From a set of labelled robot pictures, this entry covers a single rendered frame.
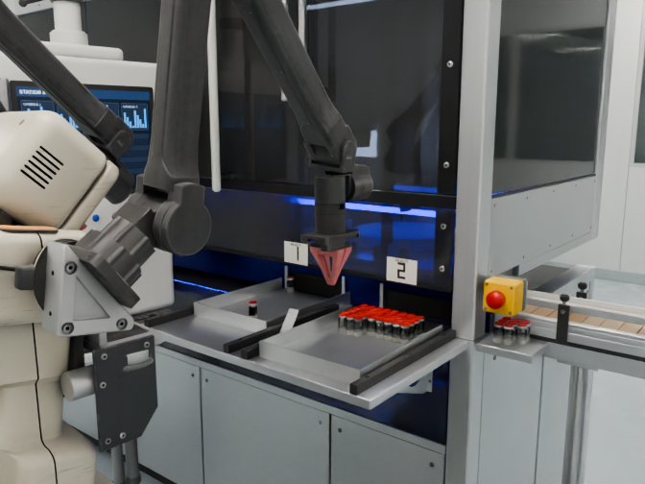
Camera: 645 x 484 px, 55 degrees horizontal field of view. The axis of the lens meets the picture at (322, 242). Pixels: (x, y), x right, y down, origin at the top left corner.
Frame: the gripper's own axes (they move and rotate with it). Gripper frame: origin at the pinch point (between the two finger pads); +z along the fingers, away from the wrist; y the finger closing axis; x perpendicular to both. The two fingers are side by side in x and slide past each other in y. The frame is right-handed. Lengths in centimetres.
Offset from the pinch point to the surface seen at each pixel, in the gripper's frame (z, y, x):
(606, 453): 110, 173, -12
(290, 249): 5, 37, 43
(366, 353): 20.0, 15.8, 2.9
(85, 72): -44, 7, 89
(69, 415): 92, 37, 173
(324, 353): 19.9, 10.2, 9.9
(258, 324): 17.5, 11.5, 30.9
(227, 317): 17.8, 11.5, 41.5
